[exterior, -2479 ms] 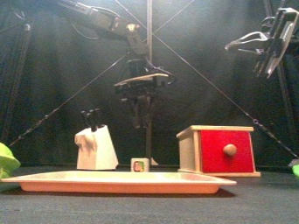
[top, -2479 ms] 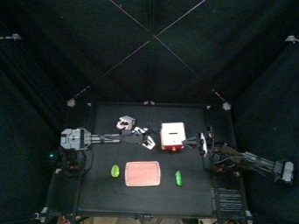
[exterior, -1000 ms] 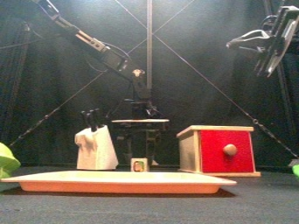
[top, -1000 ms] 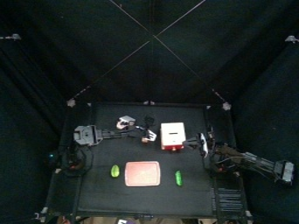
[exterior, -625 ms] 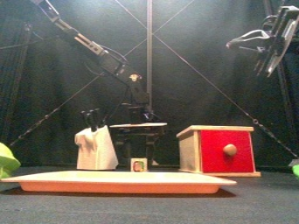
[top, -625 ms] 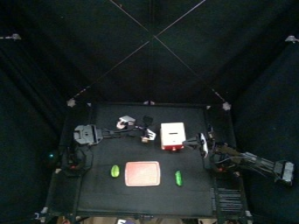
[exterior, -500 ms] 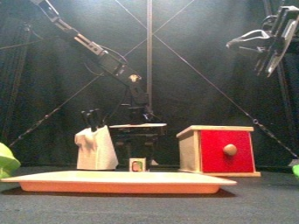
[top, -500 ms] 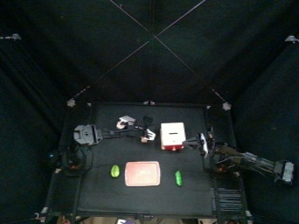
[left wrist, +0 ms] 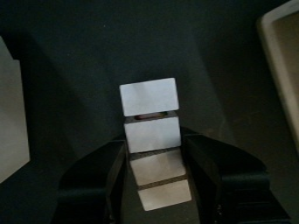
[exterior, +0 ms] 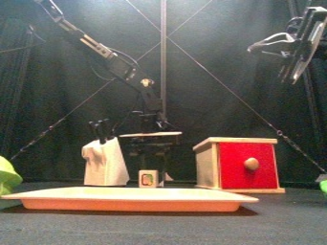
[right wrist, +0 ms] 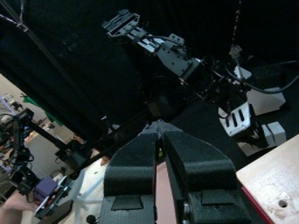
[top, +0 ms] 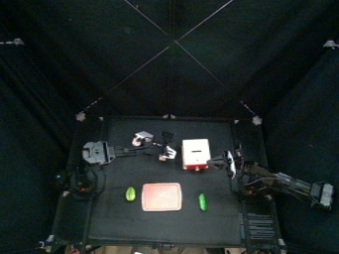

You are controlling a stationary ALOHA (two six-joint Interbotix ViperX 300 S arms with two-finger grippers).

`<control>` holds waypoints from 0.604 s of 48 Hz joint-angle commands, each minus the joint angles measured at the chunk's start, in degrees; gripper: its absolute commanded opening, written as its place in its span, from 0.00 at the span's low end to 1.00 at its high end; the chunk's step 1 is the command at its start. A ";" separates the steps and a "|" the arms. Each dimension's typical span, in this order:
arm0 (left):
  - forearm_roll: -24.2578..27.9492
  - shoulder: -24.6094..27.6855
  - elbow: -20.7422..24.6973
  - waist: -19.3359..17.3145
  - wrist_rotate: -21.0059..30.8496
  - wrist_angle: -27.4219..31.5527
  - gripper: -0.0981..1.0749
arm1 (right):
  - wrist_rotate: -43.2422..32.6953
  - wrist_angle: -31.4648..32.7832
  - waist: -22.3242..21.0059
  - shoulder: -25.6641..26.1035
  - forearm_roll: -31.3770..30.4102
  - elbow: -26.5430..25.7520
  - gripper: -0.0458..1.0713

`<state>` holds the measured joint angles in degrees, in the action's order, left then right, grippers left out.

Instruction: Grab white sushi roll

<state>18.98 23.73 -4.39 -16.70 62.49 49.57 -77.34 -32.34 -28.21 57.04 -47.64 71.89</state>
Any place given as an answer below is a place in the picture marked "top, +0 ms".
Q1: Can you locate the white and red toy box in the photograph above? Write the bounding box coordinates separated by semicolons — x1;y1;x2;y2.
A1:
180;138;214;173

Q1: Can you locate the long green toy vegetable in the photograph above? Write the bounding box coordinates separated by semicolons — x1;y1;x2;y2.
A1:
198;192;208;212

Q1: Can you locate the pink square tray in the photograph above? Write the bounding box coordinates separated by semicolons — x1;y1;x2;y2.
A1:
140;182;184;212

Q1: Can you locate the short green toy vegetable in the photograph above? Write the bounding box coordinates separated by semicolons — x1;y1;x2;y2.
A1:
124;187;138;202

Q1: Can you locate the white text label sticker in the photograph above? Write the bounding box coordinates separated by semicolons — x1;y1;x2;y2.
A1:
246;212;275;242

